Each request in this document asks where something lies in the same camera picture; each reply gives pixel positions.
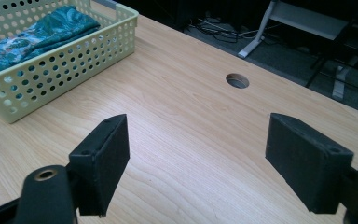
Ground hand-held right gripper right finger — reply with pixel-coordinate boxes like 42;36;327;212
265;112;355;215

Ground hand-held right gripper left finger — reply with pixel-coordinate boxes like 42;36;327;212
68;113;131;217

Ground pale green perforated plastic basket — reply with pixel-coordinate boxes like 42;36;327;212
0;0;140;125

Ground teal patterned cloth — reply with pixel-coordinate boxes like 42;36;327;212
0;5;102;79

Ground black metal stand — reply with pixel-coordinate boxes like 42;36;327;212
304;52;358;101

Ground white desk leg frame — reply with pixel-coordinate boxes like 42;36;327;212
237;0;350;60

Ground black cables on floor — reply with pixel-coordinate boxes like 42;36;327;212
188;17;281;44

